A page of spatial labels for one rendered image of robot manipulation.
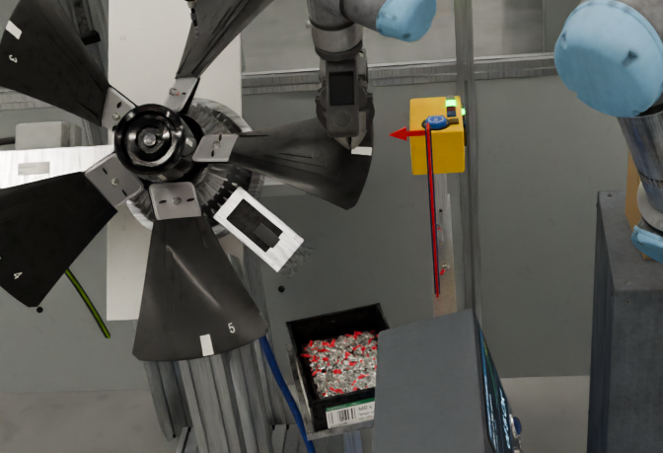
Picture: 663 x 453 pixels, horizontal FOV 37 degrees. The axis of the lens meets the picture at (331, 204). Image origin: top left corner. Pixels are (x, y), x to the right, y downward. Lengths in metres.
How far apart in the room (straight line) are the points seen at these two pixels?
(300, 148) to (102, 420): 1.56
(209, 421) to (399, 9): 1.11
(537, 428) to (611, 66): 1.84
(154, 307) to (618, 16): 0.87
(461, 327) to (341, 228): 1.50
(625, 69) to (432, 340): 0.33
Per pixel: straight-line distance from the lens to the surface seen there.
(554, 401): 2.83
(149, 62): 1.94
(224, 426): 2.13
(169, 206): 1.62
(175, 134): 1.59
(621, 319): 1.56
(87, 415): 3.00
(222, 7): 1.69
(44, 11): 1.74
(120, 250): 1.88
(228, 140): 1.65
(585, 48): 1.01
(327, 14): 1.38
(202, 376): 2.04
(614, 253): 1.61
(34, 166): 1.84
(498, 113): 2.37
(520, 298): 2.65
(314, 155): 1.57
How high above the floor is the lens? 1.89
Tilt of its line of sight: 30 degrees down
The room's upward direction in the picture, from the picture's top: 7 degrees counter-clockwise
